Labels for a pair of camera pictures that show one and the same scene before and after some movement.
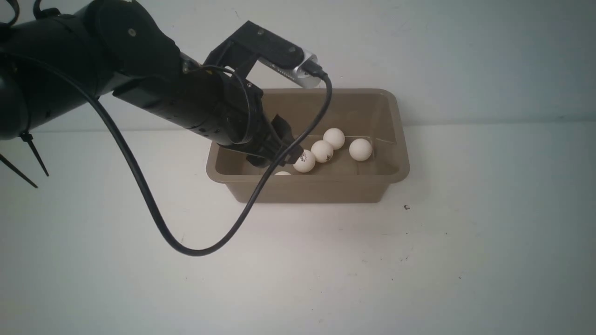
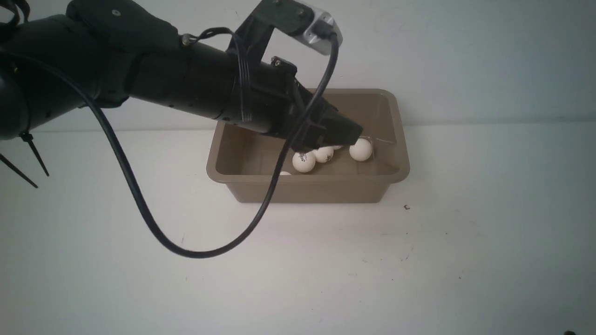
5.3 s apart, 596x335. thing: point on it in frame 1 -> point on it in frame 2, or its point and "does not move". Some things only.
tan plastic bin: [374, 115] does not move
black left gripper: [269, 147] -> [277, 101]
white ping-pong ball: [360, 149] does not move
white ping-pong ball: [305, 162] does not move
